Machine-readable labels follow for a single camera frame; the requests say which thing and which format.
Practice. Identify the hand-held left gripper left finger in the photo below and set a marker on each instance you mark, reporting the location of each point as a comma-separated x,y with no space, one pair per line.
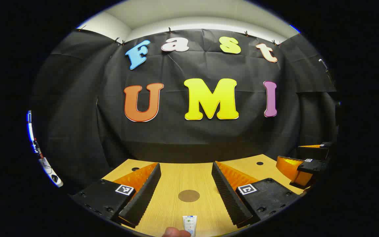
145,194

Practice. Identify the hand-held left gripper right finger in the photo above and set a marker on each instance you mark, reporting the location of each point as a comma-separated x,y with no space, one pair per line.
229,197

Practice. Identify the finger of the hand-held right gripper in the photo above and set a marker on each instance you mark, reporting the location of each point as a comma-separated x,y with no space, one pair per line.
313,152
313,166

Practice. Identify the brown round coaster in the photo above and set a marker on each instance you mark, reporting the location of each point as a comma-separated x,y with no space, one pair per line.
189,196

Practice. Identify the white toothpaste tube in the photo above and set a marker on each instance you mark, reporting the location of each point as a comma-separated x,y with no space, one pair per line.
189,223

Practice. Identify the wooden desktop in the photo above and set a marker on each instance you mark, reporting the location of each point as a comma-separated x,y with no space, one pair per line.
183,177

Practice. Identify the black backdrop cloth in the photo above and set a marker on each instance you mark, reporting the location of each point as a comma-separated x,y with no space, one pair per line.
176,138

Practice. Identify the white and blue device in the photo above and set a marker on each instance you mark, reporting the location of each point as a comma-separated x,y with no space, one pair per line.
53,176

